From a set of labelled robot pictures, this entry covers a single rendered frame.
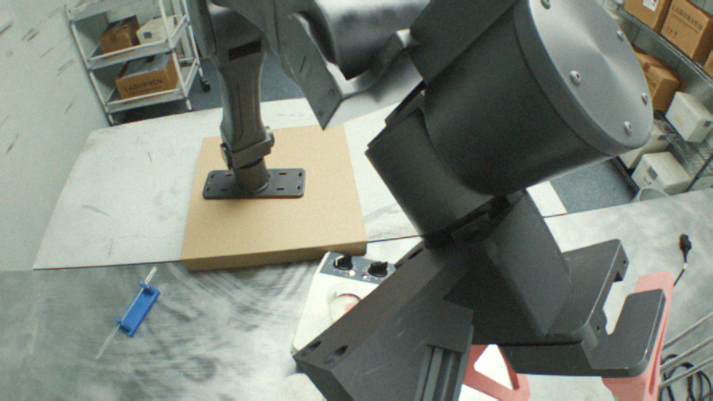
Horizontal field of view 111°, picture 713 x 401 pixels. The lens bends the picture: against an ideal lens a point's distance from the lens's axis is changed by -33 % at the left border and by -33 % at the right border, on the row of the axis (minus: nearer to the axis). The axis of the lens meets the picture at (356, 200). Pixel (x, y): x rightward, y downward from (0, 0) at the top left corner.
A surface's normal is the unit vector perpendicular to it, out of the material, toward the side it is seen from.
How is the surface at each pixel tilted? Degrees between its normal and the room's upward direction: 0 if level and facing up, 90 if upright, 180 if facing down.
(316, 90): 90
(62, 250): 0
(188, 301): 0
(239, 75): 110
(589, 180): 0
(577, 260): 58
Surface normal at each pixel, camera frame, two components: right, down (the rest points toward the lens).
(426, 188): -0.46, 0.32
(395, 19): 0.47, 0.19
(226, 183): 0.01, -0.65
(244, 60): 0.51, 0.82
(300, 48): -0.83, 0.41
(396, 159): -0.60, 0.41
